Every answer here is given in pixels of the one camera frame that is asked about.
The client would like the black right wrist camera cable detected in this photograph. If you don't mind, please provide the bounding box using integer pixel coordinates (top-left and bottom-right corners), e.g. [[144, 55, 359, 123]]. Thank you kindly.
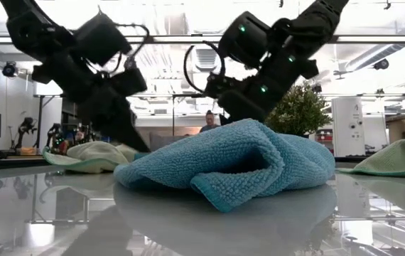
[[183, 40, 227, 95]]

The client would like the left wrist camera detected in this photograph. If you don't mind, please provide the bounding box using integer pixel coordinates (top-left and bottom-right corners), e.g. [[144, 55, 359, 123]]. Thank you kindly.
[[109, 67, 149, 97]]

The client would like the person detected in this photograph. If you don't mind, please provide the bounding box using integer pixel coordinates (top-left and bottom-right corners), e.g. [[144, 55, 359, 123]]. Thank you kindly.
[[198, 110, 222, 133]]

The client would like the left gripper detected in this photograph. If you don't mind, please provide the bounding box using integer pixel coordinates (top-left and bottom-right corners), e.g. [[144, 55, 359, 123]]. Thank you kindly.
[[31, 53, 152, 154]]

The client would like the blue towel with white tag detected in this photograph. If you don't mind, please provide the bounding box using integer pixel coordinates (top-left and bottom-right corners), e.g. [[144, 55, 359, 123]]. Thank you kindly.
[[113, 119, 337, 213]]

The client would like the black ceiling spotlight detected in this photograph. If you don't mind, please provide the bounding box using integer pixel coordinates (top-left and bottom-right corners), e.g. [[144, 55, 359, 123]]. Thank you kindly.
[[1, 61, 19, 78], [372, 58, 390, 71]]

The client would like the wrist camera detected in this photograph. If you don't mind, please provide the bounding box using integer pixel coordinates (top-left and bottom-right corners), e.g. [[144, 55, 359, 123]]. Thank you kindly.
[[204, 73, 246, 100], [109, 67, 149, 97]]

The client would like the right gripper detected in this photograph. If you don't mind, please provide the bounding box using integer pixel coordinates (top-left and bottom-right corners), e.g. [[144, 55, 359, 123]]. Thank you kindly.
[[217, 55, 320, 124]]

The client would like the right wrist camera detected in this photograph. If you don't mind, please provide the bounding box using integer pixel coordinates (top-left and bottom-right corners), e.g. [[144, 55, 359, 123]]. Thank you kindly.
[[204, 73, 246, 100]]

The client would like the white cylindrical appliance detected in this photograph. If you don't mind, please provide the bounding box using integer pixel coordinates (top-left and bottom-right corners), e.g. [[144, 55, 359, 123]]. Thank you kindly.
[[331, 96, 366, 158]]

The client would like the black aluminium table frame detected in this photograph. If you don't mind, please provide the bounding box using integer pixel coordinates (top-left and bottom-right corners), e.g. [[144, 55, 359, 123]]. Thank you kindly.
[[0, 155, 362, 171]]

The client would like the small potted artificial plant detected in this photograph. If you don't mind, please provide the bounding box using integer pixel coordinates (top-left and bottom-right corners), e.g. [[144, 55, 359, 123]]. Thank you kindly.
[[264, 81, 333, 138]]

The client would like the green microfiber towel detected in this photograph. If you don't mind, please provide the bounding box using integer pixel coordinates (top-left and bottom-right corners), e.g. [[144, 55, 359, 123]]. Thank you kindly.
[[336, 138, 405, 178], [42, 140, 143, 174]]

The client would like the black metal rack frame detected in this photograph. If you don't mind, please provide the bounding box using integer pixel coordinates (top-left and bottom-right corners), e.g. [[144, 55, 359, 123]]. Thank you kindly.
[[171, 93, 207, 136], [33, 93, 82, 149]]

